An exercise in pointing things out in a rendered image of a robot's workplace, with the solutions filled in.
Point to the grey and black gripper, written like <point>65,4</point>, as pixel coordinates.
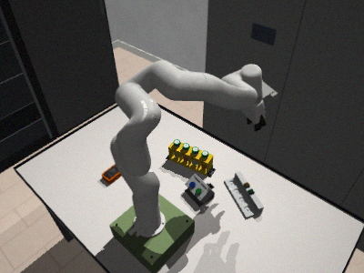
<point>256,114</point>

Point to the orange handheld multimeter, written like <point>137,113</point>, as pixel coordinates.
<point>111,175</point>

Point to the grey button housing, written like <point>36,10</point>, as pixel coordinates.
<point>197,188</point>

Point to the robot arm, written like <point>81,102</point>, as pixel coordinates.
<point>145,114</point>

